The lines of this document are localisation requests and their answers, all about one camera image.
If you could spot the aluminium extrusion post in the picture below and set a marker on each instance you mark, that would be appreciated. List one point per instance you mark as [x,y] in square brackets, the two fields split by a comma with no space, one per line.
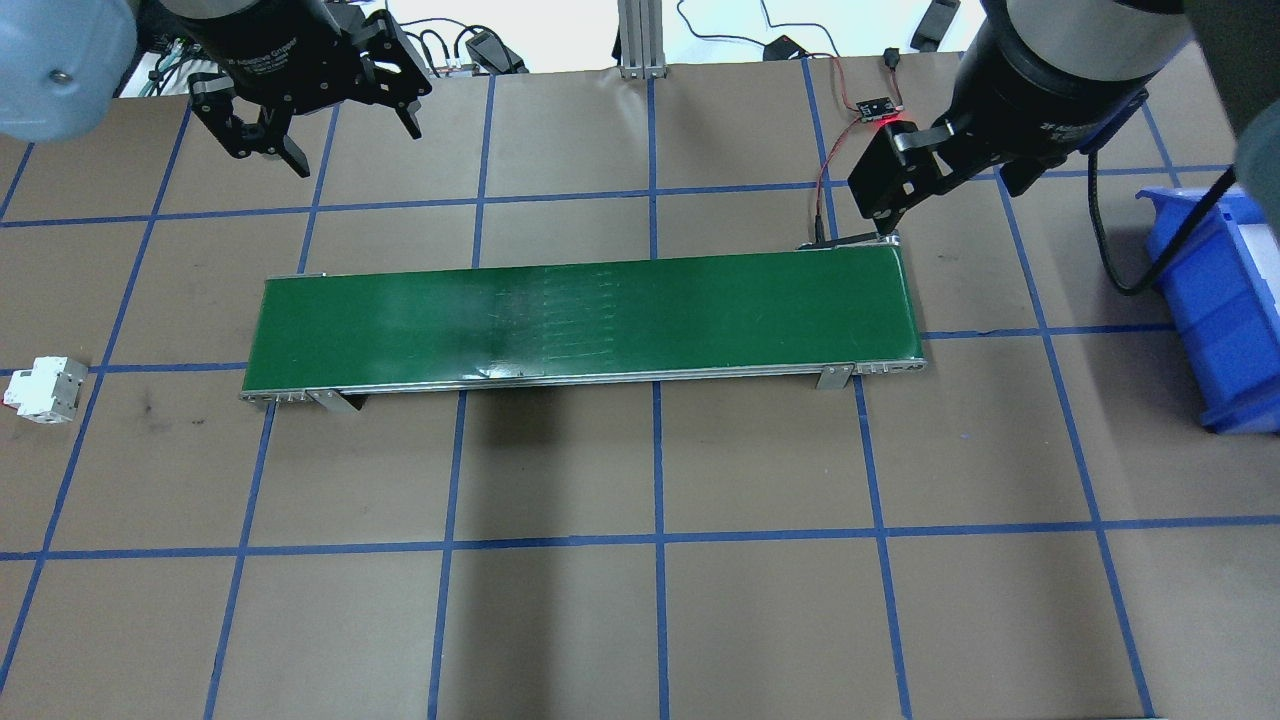
[642,40]

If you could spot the blue plastic bin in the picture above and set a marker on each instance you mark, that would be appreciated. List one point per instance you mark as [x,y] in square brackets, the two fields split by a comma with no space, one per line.
[1210,330]

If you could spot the small sensor board red LED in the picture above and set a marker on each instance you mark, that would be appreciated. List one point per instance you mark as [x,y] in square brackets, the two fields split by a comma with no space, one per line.
[875,108]

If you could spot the white circuit breaker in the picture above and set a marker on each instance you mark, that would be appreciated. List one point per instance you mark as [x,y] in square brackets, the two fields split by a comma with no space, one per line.
[45,390]

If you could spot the black power adapter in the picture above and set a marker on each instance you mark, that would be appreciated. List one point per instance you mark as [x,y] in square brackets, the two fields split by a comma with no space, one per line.
[787,48]
[495,52]

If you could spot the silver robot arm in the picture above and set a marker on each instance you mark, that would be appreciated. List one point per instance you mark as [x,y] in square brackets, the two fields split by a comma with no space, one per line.
[1090,20]
[50,60]

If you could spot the black plastic device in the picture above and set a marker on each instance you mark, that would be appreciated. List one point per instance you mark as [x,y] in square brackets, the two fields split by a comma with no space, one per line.
[935,25]

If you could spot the green conveyor belt unit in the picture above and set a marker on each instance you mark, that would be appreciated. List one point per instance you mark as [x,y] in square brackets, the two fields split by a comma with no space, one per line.
[600,320]

